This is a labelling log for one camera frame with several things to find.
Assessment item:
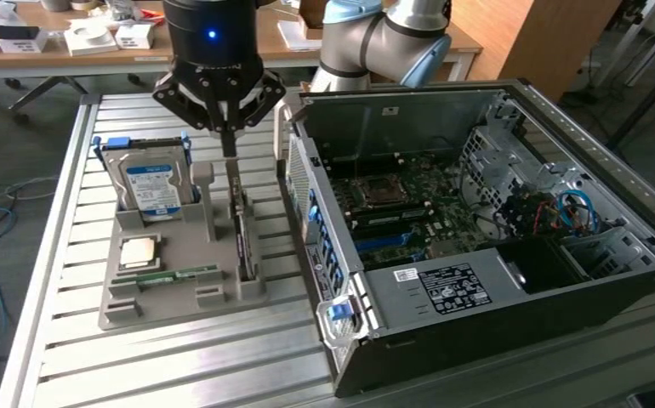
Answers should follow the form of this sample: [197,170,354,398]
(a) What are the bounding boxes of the red disk wire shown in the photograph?
[536,201,562,230]

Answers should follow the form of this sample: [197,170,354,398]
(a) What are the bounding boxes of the small white labelled box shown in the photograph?
[115,24,155,50]

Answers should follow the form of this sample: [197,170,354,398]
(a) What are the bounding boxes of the white box with black top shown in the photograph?
[0,25,50,54]

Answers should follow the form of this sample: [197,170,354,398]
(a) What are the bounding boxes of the black open PC case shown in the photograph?
[274,78,655,399]

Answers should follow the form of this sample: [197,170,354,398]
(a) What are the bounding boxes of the silver CPU chip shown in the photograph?
[119,237,162,269]

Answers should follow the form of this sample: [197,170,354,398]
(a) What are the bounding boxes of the wooden cabinet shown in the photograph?
[448,0,623,103]

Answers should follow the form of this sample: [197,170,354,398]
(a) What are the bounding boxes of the grey power supply unit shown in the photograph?
[360,248,527,329]

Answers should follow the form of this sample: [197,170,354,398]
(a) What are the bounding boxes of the brown cardboard box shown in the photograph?
[297,0,328,30]

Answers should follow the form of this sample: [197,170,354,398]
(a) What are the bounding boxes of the hard disk in blue caddy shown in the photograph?
[92,132,201,222]

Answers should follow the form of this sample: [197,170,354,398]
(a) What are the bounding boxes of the blue disk wire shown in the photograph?
[554,190,600,237]

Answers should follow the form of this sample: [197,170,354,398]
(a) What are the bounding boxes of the blue case latch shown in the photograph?
[329,299,357,322]

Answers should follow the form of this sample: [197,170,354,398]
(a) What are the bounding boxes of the white paper stack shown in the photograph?
[277,20,324,52]

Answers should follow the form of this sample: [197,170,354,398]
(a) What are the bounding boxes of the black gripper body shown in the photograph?
[162,0,273,104]

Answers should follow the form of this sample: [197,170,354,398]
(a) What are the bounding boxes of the metal disk bay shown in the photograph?
[559,227,655,281]

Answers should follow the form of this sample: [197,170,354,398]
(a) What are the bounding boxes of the grey printed parts rack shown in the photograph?
[98,161,275,331]

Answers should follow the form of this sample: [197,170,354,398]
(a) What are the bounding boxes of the black caster desk leg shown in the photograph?
[8,76,90,124]

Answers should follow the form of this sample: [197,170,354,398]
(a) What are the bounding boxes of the CPU socket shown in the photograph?
[354,176,410,209]

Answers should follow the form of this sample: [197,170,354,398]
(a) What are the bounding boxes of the long wooden desk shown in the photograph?
[0,0,485,81]

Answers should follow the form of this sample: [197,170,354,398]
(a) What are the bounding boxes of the green RAM stick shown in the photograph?
[110,264,219,286]

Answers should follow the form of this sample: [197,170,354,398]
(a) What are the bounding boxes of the blue expansion slot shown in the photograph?
[354,231,419,252]

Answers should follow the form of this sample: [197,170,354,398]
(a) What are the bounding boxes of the white floor cable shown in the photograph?
[0,176,59,201]

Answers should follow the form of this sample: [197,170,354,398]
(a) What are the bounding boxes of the green motherboard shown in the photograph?
[326,155,513,271]

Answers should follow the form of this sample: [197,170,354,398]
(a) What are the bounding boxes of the white round tape holder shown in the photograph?
[64,20,119,56]

